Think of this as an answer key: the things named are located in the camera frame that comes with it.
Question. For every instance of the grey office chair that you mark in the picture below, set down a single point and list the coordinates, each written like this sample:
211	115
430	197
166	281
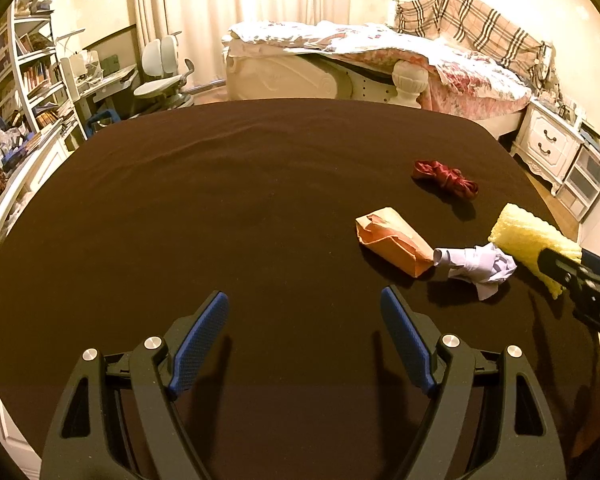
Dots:
160	85

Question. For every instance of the cream curtain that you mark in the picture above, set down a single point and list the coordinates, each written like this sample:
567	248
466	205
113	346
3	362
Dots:
220	10

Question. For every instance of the plastic drawer unit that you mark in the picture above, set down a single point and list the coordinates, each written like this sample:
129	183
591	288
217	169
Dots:
587	177

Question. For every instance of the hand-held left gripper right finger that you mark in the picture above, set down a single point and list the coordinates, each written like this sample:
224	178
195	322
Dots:
405	335

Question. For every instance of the yellow foam fruit net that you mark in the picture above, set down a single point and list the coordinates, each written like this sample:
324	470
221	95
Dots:
520	235

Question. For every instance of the orange paper bag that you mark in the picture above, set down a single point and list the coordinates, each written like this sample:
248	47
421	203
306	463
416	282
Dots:
395	240

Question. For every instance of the plaid blanket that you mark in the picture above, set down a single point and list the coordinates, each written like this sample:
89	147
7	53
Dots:
480	20

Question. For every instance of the white cabinet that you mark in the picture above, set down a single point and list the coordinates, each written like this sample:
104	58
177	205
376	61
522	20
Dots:
40	170

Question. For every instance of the floral duvet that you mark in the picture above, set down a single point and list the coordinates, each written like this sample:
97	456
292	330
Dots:
370	42

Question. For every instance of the white desk lamp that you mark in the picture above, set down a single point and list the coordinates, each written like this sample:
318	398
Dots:
70	35

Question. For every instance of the white study desk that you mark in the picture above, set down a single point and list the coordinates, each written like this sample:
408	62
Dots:
105	85

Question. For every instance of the blue step stool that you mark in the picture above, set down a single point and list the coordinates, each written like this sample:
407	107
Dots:
102	119

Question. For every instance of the dark red hair scrunchie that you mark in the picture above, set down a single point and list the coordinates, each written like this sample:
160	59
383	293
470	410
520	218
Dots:
445	177

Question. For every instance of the white nightstand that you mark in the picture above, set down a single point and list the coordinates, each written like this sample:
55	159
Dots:
542	142

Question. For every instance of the bed with floral cover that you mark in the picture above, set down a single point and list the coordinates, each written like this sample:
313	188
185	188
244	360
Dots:
275	80

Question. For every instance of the crumpled lavender paper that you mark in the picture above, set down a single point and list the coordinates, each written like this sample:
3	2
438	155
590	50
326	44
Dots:
480	265

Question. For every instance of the white bookshelf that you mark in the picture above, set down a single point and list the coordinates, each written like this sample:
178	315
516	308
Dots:
25	70

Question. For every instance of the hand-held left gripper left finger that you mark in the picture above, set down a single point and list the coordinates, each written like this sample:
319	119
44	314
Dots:
200	335

